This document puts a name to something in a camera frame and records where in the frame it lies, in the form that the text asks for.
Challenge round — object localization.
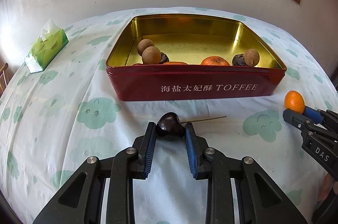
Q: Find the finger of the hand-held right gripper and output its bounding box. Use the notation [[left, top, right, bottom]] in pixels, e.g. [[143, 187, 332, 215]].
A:
[[303, 106, 338, 133], [282, 108, 317, 135]]

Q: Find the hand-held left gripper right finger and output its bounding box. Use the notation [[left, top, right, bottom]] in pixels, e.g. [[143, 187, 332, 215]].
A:
[[184, 124, 308, 224]]

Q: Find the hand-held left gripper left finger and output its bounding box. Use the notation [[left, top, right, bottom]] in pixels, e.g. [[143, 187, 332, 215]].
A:
[[33, 122, 157, 224]]

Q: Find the small orange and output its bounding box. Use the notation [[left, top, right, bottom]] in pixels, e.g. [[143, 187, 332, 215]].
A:
[[284, 90, 306, 114]]

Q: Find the dark cherry with stem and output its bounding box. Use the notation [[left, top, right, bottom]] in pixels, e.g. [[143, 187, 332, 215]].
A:
[[156, 112, 228, 141]]

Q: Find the red and gold tin box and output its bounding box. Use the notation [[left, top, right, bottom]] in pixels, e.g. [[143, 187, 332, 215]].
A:
[[106, 13, 287, 102]]

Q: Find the brown longan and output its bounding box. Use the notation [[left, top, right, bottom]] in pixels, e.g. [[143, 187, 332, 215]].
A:
[[244, 49, 260, 66], [137, 39, 155, 56], [142, 46, 162, 65]]

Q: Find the dark brown water chestnut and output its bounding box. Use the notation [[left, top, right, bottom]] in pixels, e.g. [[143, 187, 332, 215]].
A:
[[232, 54, 247, 66], [158, 52, 170, 65]]

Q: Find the large orange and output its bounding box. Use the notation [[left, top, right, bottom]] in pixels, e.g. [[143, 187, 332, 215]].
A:
[[200, 56, 231, 66]]

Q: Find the person's right hand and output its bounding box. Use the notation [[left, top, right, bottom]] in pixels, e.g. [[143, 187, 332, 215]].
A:
[[318, 174, 338, 202]]

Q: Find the green tissue pack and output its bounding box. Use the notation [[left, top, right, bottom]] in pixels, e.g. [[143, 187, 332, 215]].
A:
[[24, 19, 69, 74]]

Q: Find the wooden chair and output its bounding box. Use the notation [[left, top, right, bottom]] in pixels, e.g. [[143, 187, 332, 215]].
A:
[[0, 63, 9, 98]]

